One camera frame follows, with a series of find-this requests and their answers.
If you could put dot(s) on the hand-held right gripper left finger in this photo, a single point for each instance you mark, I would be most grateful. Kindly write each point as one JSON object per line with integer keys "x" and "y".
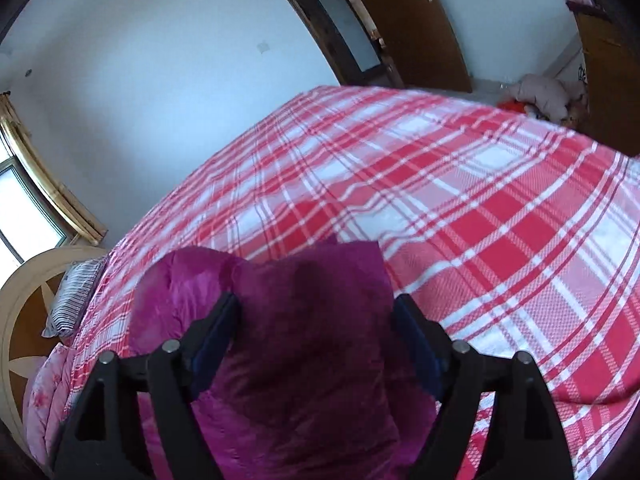
{"x": 216, "y": 340}

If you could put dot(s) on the window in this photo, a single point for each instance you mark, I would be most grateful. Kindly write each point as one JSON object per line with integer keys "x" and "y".
{"x": 25, "y": 205}

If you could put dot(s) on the gold curtain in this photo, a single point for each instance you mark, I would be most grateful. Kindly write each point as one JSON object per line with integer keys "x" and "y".
{"x": 55, "y": 195}

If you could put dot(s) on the dark door frame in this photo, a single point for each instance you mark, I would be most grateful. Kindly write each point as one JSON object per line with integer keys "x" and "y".
{"x": 320, "y": 25}

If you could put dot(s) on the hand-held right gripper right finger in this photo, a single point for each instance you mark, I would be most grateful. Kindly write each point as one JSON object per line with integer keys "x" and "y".
{"x": 420, "y": 342}

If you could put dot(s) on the red white plaid bed sheet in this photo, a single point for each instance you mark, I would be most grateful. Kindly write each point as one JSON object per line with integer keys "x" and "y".
{"x": 450, "y": 200}

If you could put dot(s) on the wooden headboard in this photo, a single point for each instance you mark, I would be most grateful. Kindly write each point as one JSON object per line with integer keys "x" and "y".
{"x": 25, "y": 325}

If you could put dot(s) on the brown wooden wardrobe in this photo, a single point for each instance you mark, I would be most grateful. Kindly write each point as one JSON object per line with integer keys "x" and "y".
{"x": 612, "y": 75}

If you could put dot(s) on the magenta padded jacket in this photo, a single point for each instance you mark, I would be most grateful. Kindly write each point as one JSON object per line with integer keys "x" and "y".
{"x": 310, "y": 340}

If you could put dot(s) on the pink floral quilt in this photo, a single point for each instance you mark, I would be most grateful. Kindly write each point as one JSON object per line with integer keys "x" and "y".
{"x": 47, "y": 400}

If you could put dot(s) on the pink plush toy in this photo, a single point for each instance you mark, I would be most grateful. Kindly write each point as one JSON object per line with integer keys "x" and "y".
{"x": 547, "y": 94}

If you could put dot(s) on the brown wooden door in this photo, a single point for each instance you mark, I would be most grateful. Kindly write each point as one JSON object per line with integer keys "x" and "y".
{"x": 425, "y": 35}

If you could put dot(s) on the orange red toy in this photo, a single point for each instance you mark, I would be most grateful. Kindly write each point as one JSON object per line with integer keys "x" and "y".
{"x": 517, "y": 108}

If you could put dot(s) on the grey striped pillow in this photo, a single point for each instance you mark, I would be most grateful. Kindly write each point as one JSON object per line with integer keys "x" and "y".
{"x": 75, "y": 300}

